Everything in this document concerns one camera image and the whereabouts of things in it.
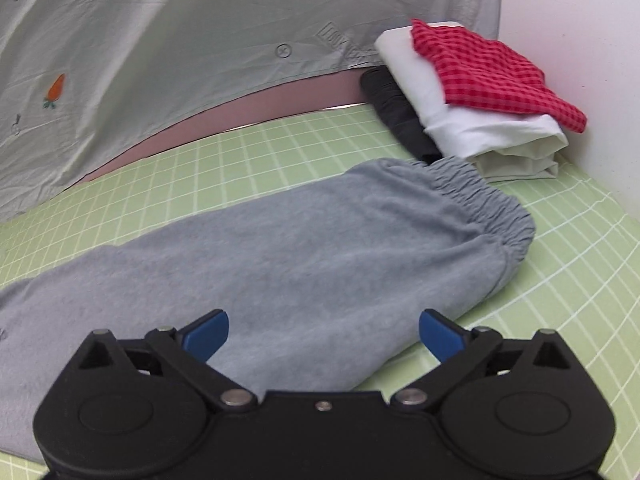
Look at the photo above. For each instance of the folded white cloth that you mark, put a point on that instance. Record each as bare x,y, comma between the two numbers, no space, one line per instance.
500,146

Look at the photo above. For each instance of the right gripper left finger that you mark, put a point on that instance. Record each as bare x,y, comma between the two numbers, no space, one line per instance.
203,337

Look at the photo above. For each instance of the folded black cloth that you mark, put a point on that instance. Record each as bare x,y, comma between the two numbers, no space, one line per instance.
397,114

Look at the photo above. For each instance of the grey carrot print sheet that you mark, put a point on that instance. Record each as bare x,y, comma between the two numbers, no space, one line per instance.
83,81

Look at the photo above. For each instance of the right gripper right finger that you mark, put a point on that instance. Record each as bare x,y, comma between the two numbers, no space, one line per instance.
441,336

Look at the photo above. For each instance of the red checkered folded cloth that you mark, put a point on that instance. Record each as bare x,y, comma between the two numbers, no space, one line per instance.
488,75

